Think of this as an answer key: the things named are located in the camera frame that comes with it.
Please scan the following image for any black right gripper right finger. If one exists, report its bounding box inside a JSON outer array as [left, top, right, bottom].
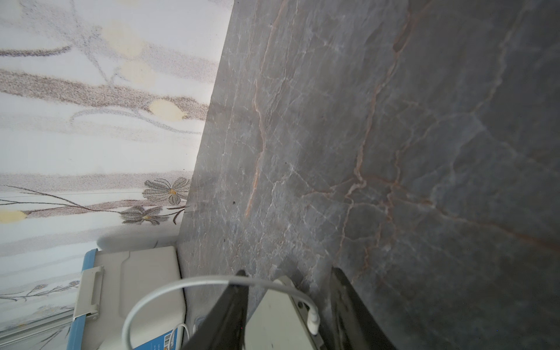
[[330, 267, 396, 350]]

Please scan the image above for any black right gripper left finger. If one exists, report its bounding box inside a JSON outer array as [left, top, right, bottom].
[[182, 277, 249, 349]]

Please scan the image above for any white laptop charging cable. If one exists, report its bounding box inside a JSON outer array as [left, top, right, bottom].
[[121, 275, 321, 350]]

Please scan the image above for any silver laptop right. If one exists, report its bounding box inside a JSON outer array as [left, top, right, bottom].
[[244, 290, 326, 350]]

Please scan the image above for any white storage box blue lid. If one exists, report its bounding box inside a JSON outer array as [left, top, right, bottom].
[[67, 246, 186, 349]]

